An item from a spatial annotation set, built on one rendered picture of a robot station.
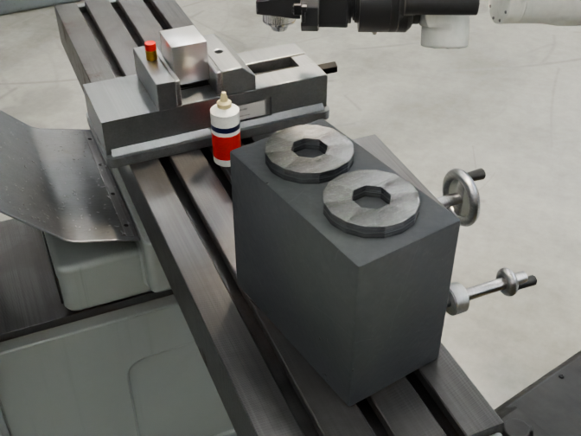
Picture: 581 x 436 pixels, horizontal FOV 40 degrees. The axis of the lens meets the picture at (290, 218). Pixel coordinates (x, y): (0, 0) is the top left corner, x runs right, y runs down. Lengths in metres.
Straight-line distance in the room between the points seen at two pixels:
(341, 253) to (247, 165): 0.16
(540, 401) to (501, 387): 0.80
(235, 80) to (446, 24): 0.30
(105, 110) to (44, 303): 0.31
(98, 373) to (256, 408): 0.53
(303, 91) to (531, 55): 2.54
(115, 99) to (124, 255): 0.22
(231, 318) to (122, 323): 0.37
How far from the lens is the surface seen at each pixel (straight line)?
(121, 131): 1.15
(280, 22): 1.13
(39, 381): 1.29
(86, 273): 1.18
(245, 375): 0.84
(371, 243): 0.71
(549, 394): 1.33
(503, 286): 1.60
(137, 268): 1.20
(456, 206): 1.62
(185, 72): 1.16
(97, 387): 1.33
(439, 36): 1.13
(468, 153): 2.94
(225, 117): 1.09
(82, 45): 1.52
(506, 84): 3.42
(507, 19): 1.17
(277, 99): 1.20
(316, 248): 0.73
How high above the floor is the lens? 1.57
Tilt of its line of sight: 38 degrees down
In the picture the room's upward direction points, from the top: straight up
